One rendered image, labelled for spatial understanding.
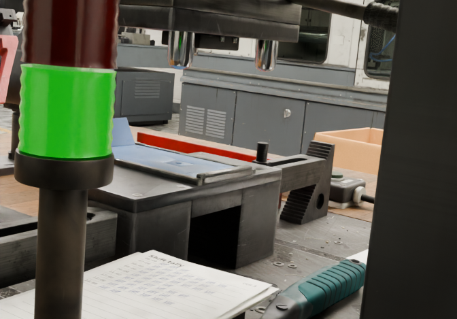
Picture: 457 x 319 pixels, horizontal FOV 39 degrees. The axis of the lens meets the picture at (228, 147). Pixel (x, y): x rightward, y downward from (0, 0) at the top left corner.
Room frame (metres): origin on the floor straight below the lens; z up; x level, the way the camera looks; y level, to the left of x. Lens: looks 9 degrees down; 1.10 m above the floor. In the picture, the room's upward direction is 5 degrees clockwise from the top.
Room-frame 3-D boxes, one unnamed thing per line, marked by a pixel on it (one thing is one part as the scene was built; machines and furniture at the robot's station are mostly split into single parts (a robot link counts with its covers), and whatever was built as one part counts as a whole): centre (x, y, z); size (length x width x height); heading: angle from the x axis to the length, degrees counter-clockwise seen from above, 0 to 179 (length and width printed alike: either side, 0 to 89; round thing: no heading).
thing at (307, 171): (0.70, -0.06, 0.95); 0.15 x 0.03 x 0.10; 145
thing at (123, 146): (0.59, 0.07, 1.00); 0.15 x 0.07 x 0.03; 55
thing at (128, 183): (0.55, 0.05, 0.98); 0.20 x 0.10 x 0.01; 145
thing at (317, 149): (0.76, -0.10, 0.95); 0.06 x 0.03 x 0.09; 145
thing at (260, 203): (0.55, 0.05, 0.94); 0.20 x 0.10 x 0.07; 145
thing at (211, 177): (0.54, 0.00, 0.98); 0.07 x 0.01 x 0.03; 145
